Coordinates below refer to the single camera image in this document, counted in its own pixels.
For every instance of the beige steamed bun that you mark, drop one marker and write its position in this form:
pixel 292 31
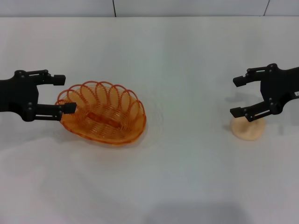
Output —
pixel 250 130

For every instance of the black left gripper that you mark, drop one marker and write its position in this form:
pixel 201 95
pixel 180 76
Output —
pixel 18 95

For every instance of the orange woven plastic basket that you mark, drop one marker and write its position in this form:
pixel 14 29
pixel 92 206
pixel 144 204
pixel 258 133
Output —
pixel 105 121

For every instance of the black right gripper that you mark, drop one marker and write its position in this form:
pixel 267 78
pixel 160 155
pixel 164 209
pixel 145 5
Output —
pixel 282 84

